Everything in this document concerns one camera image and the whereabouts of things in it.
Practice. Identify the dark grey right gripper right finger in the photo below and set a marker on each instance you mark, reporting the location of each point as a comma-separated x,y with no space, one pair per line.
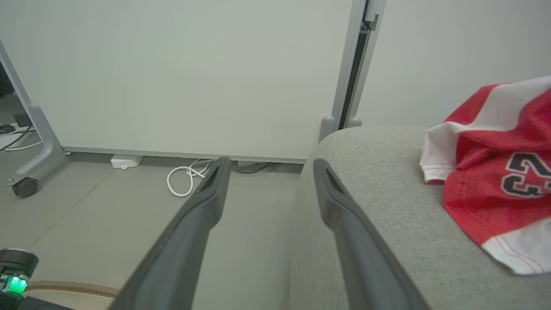
361,258

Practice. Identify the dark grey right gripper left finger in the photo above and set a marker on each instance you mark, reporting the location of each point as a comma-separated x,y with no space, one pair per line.
181,254

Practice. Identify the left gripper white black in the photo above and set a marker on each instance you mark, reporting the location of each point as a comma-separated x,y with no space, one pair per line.
17,265

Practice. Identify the red white sports jersey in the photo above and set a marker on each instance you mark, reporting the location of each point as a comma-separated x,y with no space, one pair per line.
495,172

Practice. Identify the grey fabric sofa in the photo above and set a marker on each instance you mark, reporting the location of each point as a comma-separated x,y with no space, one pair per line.
396,206

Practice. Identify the beige plastic laundry basket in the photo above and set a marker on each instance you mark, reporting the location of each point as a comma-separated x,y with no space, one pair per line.
69,289

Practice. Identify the black caster wheel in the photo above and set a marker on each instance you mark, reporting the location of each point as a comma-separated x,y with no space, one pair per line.
26,187

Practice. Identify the white power adapter box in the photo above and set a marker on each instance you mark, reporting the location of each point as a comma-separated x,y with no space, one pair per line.
125,161

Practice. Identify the long grey panel leg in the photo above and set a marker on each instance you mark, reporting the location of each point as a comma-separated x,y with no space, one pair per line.
41,142

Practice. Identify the white power strip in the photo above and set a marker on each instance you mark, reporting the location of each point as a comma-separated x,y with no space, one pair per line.
13,129

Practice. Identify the short grey panel foot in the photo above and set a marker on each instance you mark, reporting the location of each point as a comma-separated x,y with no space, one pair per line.
327,127
354,122

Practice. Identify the large white partition panel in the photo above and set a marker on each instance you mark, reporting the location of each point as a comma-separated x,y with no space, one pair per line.
181,73

